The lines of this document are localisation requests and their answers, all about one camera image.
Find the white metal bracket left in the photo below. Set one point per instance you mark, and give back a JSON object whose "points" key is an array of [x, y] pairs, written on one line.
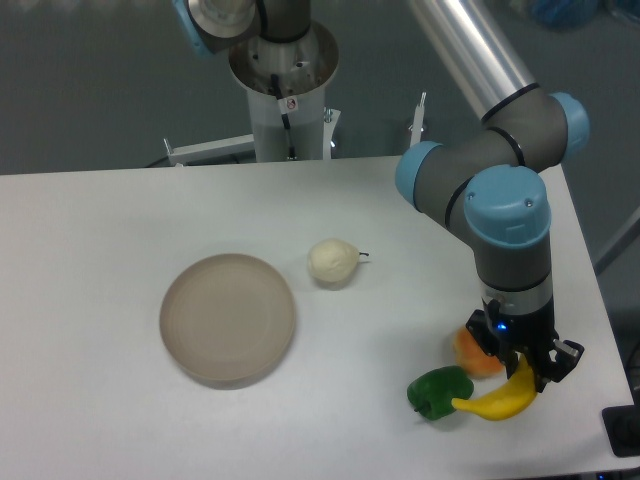
{"points": [[206, 151]]}

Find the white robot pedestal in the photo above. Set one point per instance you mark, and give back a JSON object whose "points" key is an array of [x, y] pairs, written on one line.
{"points": [[285, 85]]}

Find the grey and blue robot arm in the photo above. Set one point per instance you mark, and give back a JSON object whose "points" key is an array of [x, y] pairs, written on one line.
{"points": [[487, 192]]}

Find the white metal bracket right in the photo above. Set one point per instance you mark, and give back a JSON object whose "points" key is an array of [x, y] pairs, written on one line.
{"points": [[417, 124]]}

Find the white metal bracket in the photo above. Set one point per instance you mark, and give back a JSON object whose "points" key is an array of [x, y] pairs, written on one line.
{"points": [[206, 151], [417, 124]]}

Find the beige round plate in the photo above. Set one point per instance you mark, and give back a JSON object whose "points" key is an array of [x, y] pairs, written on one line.
{"points": [[228, 320]]}

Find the orange peach fruit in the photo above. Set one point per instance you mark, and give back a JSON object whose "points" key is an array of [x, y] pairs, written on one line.
{"points": [[472, 359]]}

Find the pale white pear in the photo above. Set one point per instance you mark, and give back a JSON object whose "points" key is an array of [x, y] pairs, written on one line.
{"points": [[332, 263]]}

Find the black device at table edge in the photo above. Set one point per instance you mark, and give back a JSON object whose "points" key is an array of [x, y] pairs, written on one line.
{"points": [[622, 427]]}

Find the green bell pepper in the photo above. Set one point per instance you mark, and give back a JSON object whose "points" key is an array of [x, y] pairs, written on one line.
{"points": [[432, 393]]}

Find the yellow banana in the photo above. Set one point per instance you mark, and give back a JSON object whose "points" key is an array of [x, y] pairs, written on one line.
{"points": [[506, 401]]}

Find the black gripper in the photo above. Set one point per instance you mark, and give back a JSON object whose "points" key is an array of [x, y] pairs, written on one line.
{"points": [[512, 324]]}

